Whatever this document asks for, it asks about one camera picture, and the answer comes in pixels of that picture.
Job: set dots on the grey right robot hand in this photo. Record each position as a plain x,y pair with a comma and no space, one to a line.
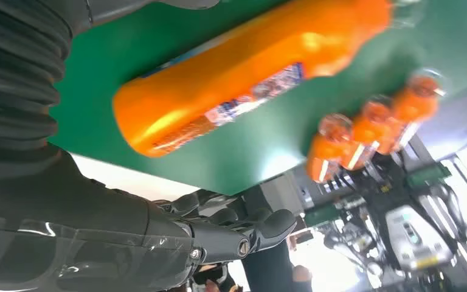
76,241

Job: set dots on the green table mat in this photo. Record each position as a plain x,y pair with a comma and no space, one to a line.
257,141

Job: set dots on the seated person in trousers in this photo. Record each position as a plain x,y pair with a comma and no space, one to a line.
271,270

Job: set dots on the white table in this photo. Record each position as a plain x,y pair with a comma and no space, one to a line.
136,181

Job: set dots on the white grey machine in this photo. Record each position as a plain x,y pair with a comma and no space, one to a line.
417,237

